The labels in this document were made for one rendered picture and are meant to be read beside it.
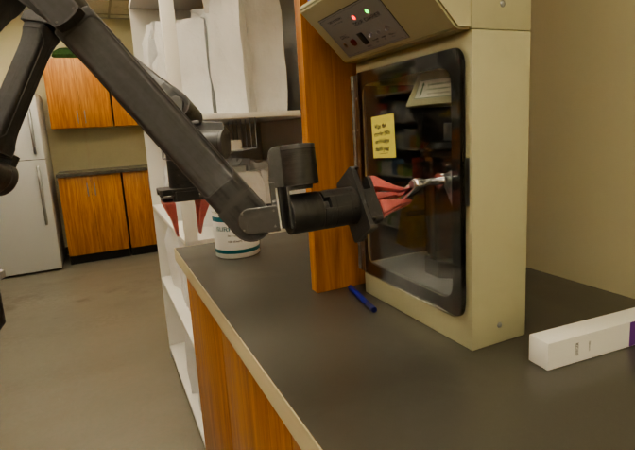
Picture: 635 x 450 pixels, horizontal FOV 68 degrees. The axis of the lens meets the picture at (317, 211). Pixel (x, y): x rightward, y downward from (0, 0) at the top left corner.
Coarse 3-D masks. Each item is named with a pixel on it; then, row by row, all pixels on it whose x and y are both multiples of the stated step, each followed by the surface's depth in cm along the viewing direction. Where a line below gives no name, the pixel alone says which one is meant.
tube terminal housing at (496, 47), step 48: (480, 0) 64; (528, 0) 68; (432, 48) 72; (480, 48) 65; (528, 48) 69; (480, 96) 66; (528, 96) 70; (480, 144) 68; (480, 192) 69; (480, 240) 70; (384, 288) 94; (480, 288) 71; (480, 336) 73
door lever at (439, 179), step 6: (438, 174) 72; (414, 180) 70; (420, 180) 70; (426, 180) 70; (432, 180) 71; (438, 180) 71; (444, 180) 71; (408, 186) 71; (414, 186) 69; (420, 186) 70; (438, 186) 72; (402, 192) 73; (408, 192) 71; (414, 192) 71; (396, 198) 75; (402, 198) 73; (408, 198) 73
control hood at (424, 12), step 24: (312, 0) 81; (336, 0) 76; (384, 0) 68; (408, 0) 65; (432, 0) 62; (456, 0) 63; (312, 24) 87; (408, 24) 69; (432, 24) 66; (456, 24) 63; (336, 48) 89; (384, 48) 79
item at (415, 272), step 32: (416, 64) 74; (448, 64) 67; (384, 96) 83; (416, 96) 75; (448, 96) 68; (416, 128) 76; (448, 128) 69; (384, 160) 86; (416, 160) 77; (448, 160) 70; (448, 192) 71; (384, 224) 89; (416, 224) 79; (448, 224) 72; (384, 256) 90; (416, 256) 80; (448, 256) 73; (416, 288) 82; (448, 288) 74
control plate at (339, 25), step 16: (368, 0) 70; (336, 16) 80; (368, 16) 74; (384, 16) 71; (336, 32) 84; (352, 32) 80; (368, 32) 78; (384, 32) 75; (400, 32) 72; (352, 48) 85; (368, 48) 82
